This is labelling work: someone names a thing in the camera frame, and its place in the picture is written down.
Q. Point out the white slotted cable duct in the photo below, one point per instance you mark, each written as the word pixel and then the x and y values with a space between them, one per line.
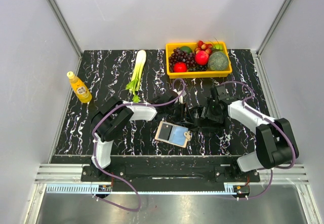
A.
pixel 156 189

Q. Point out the red cherry cluster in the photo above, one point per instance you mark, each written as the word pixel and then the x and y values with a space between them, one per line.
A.
pixel 201 46

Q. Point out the dark green avocado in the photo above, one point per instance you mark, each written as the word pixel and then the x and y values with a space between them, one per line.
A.
pixel 186 49

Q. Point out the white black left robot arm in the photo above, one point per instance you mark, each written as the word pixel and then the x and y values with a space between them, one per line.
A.
pixel 108 123

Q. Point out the black metal base plate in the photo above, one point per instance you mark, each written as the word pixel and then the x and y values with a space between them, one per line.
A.
pixel 166 164

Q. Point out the beige leather card holder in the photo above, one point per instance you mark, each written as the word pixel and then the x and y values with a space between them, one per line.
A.
pixel 180 136

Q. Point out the green netted melon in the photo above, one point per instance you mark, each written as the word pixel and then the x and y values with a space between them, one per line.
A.
pixel 218 61

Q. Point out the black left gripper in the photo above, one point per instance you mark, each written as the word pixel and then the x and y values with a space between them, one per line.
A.
pixel 184 116

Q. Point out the red purple grape bunch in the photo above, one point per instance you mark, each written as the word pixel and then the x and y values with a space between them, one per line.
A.
pixel 180 56

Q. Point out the large red apple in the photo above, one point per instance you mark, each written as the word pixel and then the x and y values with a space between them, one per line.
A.
pixel 201 58

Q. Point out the dark blue grape bunch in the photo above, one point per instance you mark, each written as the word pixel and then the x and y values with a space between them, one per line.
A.
pixel 197 68

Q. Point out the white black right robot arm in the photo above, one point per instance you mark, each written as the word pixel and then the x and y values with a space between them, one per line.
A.
pixel 275 141

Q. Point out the yellow juice bottle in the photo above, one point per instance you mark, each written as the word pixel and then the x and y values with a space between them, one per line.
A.
pixel 79 88

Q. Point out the green white leek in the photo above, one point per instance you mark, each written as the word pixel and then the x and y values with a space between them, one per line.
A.
pixel 134 85

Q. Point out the bright green apple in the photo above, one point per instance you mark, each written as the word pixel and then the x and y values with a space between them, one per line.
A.
pixel 217 47

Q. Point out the yellow plastic fruit bin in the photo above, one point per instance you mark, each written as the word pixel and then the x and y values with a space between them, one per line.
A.
pixel 202 74

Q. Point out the black plastic card box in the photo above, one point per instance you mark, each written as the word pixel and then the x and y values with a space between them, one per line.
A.
pixel 195 122

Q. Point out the aluminium frame rail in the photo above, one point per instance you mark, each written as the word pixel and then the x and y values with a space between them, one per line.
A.
pixel 78 173

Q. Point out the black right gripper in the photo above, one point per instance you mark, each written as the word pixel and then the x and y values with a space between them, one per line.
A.
pixel 206 112

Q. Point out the black credit card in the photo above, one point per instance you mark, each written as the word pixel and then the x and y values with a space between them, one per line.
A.
pixel 165 132

